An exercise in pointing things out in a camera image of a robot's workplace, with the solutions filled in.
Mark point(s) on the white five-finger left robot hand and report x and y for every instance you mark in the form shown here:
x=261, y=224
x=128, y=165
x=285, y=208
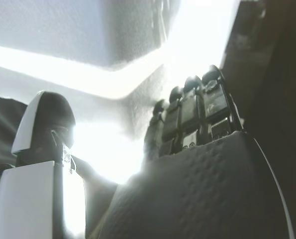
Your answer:
x=200, y=194

